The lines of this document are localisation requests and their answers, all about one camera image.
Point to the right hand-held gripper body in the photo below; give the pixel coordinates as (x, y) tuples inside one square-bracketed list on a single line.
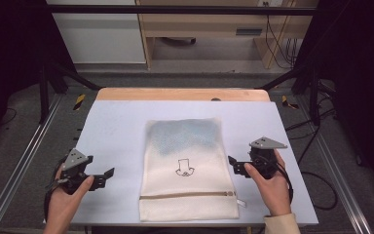
[(263, 156)]

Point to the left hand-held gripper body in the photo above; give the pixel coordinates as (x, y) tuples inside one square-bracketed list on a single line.
[(74, 169)]

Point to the white mesh laundry bag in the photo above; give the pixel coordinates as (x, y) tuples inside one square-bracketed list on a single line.
[(188, 146)]

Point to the person's left hand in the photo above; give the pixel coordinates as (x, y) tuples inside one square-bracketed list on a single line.
[(63, 203)]

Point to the person's right hand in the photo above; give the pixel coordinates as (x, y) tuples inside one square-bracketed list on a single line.
[(271, 191)]

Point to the white table cover sheet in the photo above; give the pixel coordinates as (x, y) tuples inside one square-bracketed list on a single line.
[(117, 130)]

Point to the yellow black tape strip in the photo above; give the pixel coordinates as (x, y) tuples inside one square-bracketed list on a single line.
[(287, 102), (79, 101)]

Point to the wooden table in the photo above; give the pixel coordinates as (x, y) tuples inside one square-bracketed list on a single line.
[(175, 94)]

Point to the dark curtain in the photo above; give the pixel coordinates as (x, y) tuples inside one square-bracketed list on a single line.
[(9, 48), (360, 65)]

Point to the white cabinet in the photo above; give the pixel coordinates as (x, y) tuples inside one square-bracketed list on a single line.
[(100, 35)]

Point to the light wooden desk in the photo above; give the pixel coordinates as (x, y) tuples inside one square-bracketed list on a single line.
[(207, 22)]

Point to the metal floor rail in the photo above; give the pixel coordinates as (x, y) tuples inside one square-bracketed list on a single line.
[(19, 162), (337, 175)]

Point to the black frame stand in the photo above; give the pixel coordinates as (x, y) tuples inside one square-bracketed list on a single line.
[(308, 84), (50, 81)]

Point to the black horizontal frame bar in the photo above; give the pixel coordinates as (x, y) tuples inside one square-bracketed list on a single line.
[(175, 9)]

